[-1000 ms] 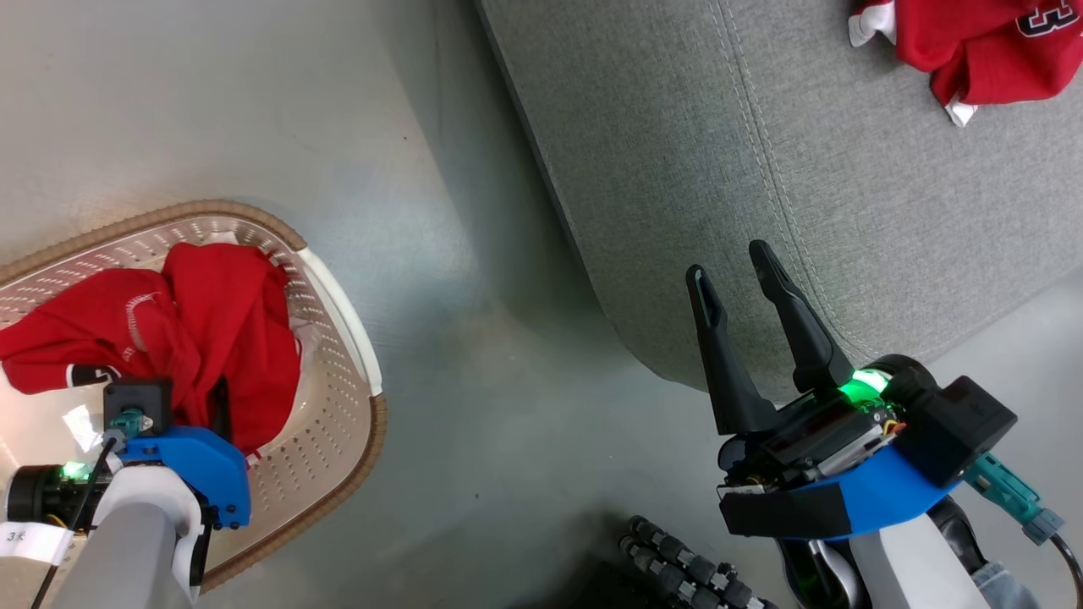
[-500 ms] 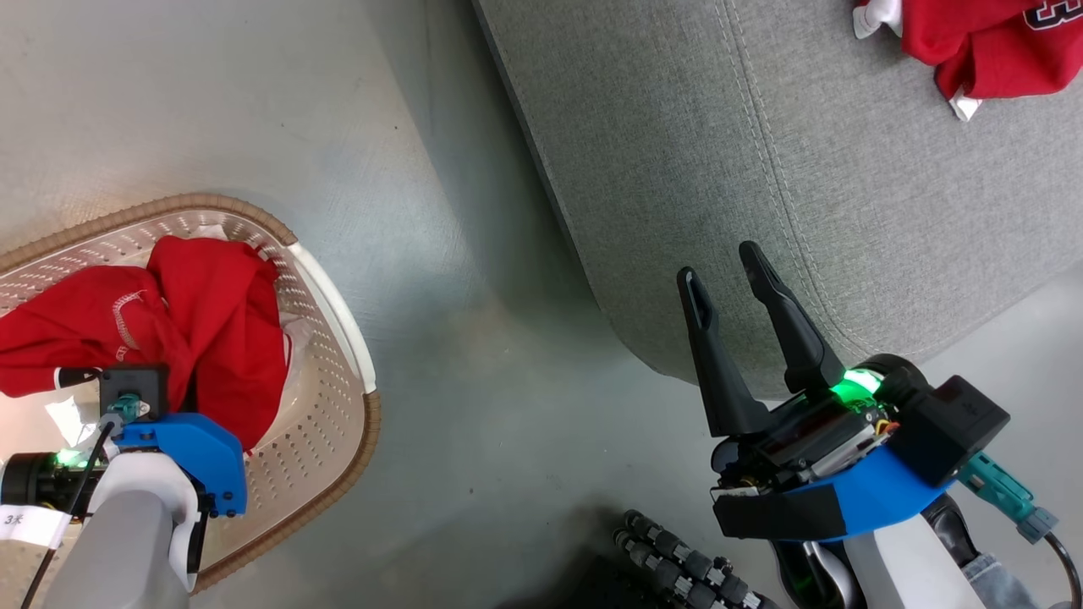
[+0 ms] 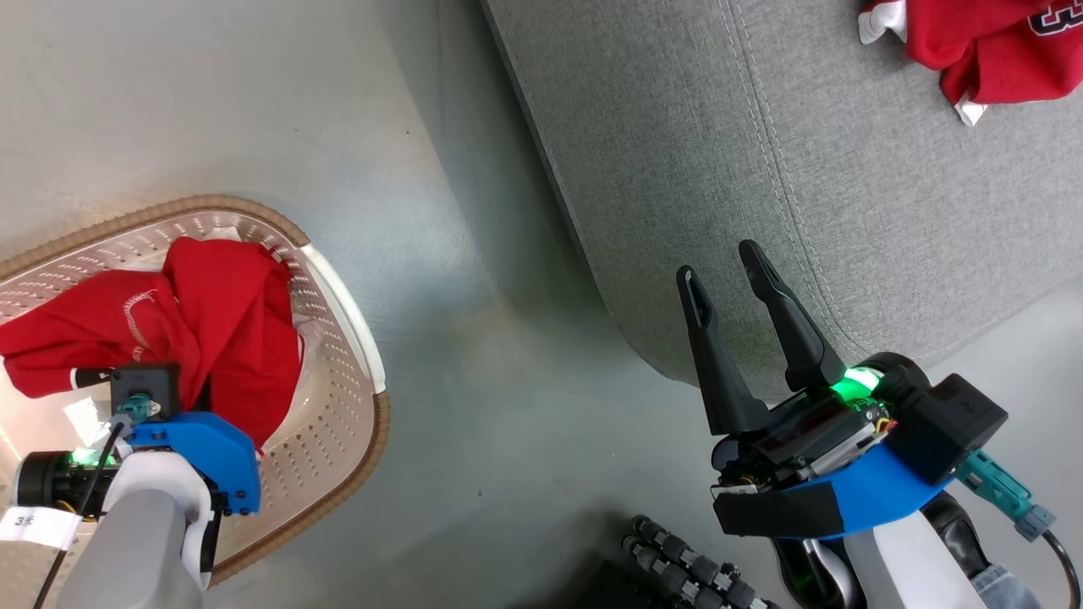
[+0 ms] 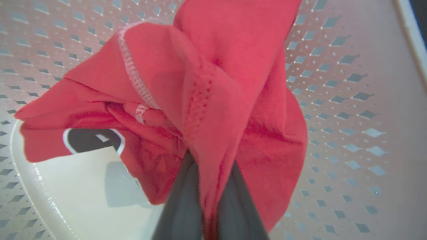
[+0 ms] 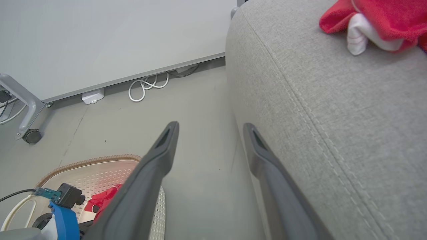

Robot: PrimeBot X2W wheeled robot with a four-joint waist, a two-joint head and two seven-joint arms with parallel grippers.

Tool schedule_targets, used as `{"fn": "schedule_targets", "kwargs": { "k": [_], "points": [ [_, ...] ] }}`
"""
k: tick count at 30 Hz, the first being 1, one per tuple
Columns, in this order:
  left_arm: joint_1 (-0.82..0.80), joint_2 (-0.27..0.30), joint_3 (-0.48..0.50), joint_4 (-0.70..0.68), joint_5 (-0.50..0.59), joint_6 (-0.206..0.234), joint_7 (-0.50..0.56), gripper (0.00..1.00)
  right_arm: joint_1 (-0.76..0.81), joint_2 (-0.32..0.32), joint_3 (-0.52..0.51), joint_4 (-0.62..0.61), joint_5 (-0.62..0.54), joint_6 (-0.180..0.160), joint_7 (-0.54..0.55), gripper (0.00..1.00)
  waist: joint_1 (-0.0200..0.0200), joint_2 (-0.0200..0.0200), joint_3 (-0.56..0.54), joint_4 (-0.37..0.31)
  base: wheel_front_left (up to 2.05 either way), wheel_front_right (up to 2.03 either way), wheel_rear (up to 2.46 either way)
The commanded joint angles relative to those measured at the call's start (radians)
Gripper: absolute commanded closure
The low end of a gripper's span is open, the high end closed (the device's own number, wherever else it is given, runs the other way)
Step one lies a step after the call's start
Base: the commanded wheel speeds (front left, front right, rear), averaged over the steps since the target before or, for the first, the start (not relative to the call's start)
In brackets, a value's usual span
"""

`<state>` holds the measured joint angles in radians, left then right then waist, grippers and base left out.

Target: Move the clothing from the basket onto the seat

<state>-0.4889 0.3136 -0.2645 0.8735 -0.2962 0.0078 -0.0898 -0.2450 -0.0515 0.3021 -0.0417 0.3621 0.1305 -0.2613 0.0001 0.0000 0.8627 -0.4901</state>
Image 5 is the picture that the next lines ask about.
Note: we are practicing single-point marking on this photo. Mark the blue and white left gripper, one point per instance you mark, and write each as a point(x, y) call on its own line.
point(65, 223)

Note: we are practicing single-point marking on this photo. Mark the plain red garment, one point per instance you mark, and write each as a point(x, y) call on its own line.
point(105, 198)

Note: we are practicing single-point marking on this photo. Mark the grey fabric sofa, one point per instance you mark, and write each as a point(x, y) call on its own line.
point(333, 133)

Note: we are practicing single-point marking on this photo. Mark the teal camera connector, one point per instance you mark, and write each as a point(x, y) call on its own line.
point(46, 192)

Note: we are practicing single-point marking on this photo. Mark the white power adapter box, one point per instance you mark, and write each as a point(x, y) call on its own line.
point(92, 96)

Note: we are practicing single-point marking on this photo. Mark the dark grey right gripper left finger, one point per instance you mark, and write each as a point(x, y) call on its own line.
point(140, 186)

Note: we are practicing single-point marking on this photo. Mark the white plastic laundry basket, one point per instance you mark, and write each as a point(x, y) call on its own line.
point(96, 173)

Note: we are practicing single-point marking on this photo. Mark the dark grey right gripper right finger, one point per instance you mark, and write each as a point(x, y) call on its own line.
point(280, 196)

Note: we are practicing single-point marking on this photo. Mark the black caster wheel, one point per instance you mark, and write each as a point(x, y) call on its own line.
point(32, 136)

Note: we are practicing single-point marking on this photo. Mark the white partition panel grey frame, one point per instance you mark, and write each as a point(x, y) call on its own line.
point(100, 40)

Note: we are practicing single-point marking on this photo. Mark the red garment with white trim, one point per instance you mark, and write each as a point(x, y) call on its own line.
point(390, 16)

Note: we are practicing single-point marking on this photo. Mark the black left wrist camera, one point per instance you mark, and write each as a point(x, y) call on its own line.
point(68, 195)

